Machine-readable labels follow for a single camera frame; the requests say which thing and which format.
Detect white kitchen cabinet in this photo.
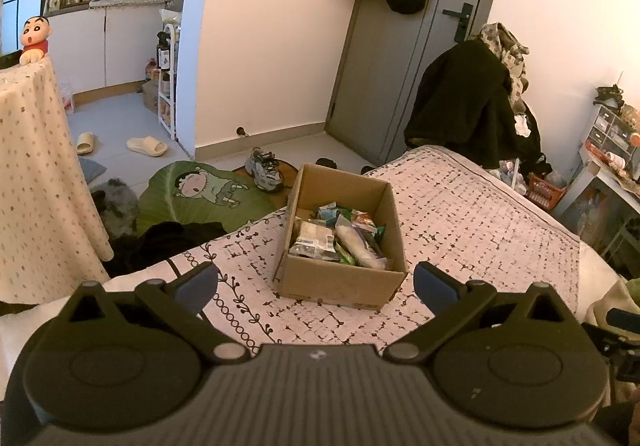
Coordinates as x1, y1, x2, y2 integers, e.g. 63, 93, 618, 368
45, 1, 173, 97

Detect grey door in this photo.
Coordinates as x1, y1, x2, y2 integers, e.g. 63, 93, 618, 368
325, 0, 508, 164

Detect white desk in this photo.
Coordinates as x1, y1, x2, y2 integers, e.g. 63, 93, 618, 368
550, 146, 640, 277

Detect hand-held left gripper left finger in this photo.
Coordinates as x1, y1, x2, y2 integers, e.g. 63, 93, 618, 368
62, 261, 251, 367

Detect grey fluffy cushion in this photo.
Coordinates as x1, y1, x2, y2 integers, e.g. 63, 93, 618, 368
90, 177, 141, 237

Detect orange plastic basket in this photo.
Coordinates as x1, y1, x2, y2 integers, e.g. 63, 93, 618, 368
525, 172, 568, 212

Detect clear white barcode snack packet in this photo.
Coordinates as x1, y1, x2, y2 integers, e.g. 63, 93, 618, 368
289, 221, 337, 261

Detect grey sneaker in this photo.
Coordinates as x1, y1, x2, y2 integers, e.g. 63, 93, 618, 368
244, 149, 286, 189

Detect black clothes pile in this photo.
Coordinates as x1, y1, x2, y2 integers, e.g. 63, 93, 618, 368
107, 221, 228, 277

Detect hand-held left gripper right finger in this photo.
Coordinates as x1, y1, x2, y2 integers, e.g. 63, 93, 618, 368
382, 261, 576, 364

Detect black coat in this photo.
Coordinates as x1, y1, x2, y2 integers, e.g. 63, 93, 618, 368
404, 41, 543, 169

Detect patterned scarf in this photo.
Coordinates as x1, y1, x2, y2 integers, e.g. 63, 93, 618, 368
470, 21, 530, 112

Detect brown cardboard box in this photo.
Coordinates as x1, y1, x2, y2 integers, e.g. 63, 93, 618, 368
272, 163, 408, 312

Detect plastic bags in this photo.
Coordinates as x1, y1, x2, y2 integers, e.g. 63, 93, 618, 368
492, 159, 528, 192

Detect black door handle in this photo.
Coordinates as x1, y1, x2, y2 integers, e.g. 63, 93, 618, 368
442, 4, 473, 44

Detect person's right forearm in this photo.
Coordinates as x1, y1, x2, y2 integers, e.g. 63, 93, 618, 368
586, 276, 640, 327

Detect dark figurine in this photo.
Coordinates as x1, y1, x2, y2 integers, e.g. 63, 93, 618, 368
595, 84, 623, 107

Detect green cartoon floor mat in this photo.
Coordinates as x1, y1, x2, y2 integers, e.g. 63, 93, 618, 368
137, 161, 278, 234

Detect blue and green snack packet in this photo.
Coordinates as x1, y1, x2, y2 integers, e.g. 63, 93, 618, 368
316, 203, 351, 222

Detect white shelf rack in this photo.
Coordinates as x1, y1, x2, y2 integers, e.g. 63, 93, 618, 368
157, 24, 181, 142

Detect cream dotted tablecloth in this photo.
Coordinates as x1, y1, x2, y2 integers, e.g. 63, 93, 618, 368
0, 54, 113, 299

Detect black spray bottle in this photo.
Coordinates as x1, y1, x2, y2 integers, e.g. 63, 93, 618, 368
156, 31, 172, 70

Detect cartoon boy doll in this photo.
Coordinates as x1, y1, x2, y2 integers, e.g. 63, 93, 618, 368
20, 15, 50, 64

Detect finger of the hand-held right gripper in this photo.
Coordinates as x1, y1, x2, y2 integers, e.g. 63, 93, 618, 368
606, 308, 640, 328

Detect small drawer organizer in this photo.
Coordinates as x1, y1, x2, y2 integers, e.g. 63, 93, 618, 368
585, 104, 640, 162

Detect blue-grey cushion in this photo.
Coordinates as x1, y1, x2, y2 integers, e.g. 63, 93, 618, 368
77, 157, 108, 184

